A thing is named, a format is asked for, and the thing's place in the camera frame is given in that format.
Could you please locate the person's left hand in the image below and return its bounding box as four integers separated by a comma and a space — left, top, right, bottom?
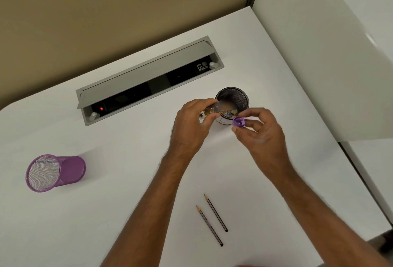
167, 98, 220, 158

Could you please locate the person's left forearm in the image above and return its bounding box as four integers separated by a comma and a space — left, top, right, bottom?
100, 153, 198, 267

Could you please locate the grey desk power socket box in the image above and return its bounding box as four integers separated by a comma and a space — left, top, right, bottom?
76, 35, 225, 127

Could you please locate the black mesh pen cup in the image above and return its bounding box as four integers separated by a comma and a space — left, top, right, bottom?
215, 87, 250, 126

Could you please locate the person's right forearm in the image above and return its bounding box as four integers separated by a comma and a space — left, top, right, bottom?
269, 167, 393, 267

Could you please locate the beige partition panel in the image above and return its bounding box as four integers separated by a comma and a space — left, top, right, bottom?
0, 0, 258, 111

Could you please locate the purple mesh pen cup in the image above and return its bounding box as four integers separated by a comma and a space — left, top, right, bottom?
25, 154, 87, 193

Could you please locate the person's right hand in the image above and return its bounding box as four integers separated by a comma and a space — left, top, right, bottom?
232, 108, 294, 182

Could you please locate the white desk divider panel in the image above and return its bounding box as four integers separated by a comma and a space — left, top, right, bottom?
251, 0, 393, 143

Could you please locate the dark grey pencil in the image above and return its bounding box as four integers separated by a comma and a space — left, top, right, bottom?
203, 193, 229, 233
195, 204, 224, 248

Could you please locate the clear plastic sharpener container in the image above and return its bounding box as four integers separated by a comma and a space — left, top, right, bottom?
199, 101, 243, 123

